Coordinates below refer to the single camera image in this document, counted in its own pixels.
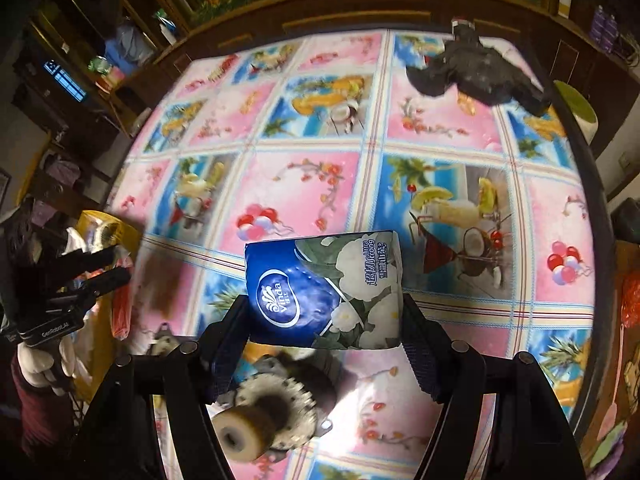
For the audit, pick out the white bottle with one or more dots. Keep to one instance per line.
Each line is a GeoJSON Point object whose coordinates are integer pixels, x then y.
{"type": "Point", "coordinates": [167, 30]}

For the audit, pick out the blue bag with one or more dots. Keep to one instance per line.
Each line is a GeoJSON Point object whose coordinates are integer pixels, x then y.
{"type": "Point", "coordinates": [130, 45]}

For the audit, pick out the purple cloth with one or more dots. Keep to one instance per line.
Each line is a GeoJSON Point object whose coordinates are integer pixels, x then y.
{"type": "Point", "coordinates": [60, 170]}

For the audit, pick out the colourful printed panel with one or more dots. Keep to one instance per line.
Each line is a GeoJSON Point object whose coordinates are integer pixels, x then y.
{"type": "Point", "coordinates": [620, 360]}

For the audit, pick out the pink and green packets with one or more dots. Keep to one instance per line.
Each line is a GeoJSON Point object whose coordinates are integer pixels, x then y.
{"type": "Point", "coordinates": [107, 75]}

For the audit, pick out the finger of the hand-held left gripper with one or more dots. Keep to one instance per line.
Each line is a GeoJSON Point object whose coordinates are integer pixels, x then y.
{"type": "Point", "coordinates": [90, 259]}
{"type": "Point", "coordinates": [100, 282]}

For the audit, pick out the yellow plastic bag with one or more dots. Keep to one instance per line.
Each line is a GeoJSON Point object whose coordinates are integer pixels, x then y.
{"type": "Point", "coordinates": [115, 232]}

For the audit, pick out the large motor with beige pulley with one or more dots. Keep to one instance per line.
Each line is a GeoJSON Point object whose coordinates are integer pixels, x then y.
{"type": "Point", "coordinates": [280, 400]}

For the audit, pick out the black dusty plastic part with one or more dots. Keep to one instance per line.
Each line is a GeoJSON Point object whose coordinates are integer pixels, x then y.
{"type": "Point", "coordinates": [475, 72]}

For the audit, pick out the person's left forearm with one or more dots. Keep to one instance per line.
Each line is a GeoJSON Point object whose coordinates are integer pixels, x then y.
{"type": "Point", "coordinates": [35, 420]}

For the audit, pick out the blue floral tissue pack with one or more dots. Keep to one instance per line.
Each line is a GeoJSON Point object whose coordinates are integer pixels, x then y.
{"type": "Point", "coordinates": [320, 290]}

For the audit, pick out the purple spray can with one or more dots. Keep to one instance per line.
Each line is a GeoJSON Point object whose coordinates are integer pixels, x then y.
{"type": "Point", "coordinates": [597, 25]}
{"type": "Point", "coordinates": [611, 32]}

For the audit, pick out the green topped white stool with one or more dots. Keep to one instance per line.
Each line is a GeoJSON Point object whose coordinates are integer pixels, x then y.
{"type": "Point", "coordinates": [575, 105]}

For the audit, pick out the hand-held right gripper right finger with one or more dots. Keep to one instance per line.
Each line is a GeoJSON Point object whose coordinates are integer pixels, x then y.
{"type": "Point", "coordinates": [422, 365]}

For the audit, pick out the orange plastic bag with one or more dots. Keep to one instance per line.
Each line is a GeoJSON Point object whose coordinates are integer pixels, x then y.
{"type": "Point", "coordinates": [122, 312]}

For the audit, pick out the person's left hand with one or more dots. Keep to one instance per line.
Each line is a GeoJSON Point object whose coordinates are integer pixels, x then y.
{"type": "Point", "coordinates": [37, 362]}

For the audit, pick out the printed pink blue tablecloth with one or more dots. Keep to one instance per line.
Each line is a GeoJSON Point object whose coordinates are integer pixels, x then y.
{"type": "Point", "coordinates": [310, 195]}

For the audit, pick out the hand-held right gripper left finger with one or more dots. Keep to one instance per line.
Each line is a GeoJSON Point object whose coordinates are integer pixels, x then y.
{"type": "Point", "coordinates": [225, 360]}

